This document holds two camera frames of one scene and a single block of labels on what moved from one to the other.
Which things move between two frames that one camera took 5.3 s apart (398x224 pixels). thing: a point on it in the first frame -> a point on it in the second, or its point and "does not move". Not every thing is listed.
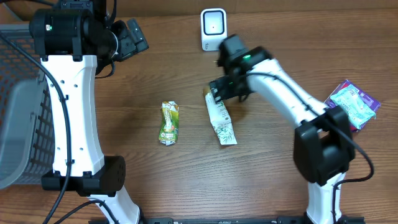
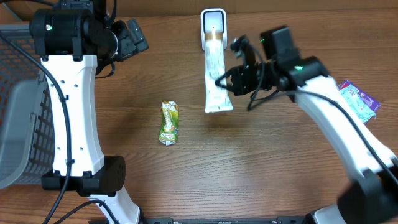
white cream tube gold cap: (221, 121) -> (213, 37)
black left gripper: (129, 48) does not move
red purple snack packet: (372, 102) does not move
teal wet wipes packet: (350, 97) does not move
